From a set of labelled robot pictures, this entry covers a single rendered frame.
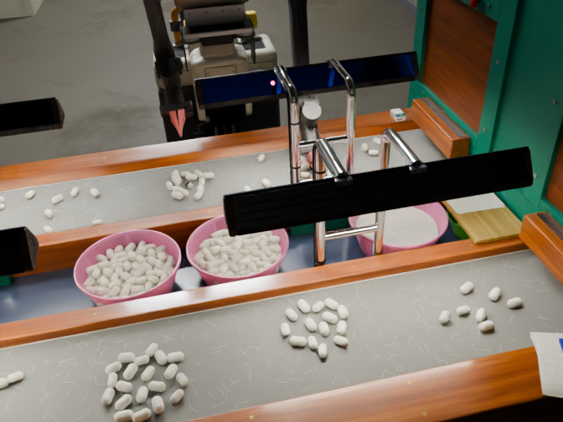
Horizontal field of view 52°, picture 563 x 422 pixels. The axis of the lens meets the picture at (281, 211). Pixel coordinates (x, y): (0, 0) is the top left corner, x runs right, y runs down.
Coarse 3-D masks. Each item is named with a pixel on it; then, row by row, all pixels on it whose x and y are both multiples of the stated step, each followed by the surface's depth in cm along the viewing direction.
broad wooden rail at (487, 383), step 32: (512, 352) 117; (384, 384) 112; (416, 384) 111; (448, 384) 111; (480, 384) 111; (512, 384) 110; (224, 416) 108; (256, 416) 107; (288, 416) 107; (320, 416) 107; (352, 416) 106; (384, 416) 106; (416, 416) 106; (448, 416) 105; (480, 416) 106; (512, 416) 109; (544, 416) 111
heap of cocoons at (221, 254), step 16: (208, 240) 154; (224, 240) 154; (240, 240) 154; (256, 240) 154; (272, 240) 154; (208, 256) 149; (224, 256) 148; (240, 256) 149; (256, 256) 149; (272, 256) 149; (208, 272) 144; (224, 272) 145; (240, 272) 144
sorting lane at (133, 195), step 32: (224, 160) 189; (256, 160) 188; (288, 160) 187; (0, 192) 179; (64, 192) 177; (128, 192) 176; (160, 192) 175; (192, 192) 174; (224, 192) 173; (0, 224) 165; (32, 224) 164; (64, 224) 163
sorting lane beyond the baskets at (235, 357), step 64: (512, 256) 144; (192, 320) 131; (256, 320) 130; (320, 320) 129; (384, 320) 129; (512, 320) 127; (64, 384) 118; (192, 384) 117; (256, 384) 116; (320, 384) 115
